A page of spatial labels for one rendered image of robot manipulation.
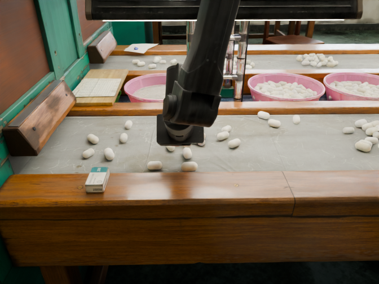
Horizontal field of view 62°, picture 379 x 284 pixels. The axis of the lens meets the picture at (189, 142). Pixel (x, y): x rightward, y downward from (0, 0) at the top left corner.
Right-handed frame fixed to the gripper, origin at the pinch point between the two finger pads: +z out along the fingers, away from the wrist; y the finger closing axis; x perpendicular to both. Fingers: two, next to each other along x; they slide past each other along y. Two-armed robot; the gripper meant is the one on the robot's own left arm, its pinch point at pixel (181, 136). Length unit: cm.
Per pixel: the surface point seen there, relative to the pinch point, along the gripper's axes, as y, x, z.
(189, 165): -1.8, 7.6, -4.7
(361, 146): -44.9, 2.5, 2.3
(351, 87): -62, -25, 36
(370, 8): -324, -313, 425
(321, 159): -33.8, 6.0, 0.4
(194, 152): -3.2, 3.5, 2.9
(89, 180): 17.7, 11.2, -13.1
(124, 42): 65, -150, 232
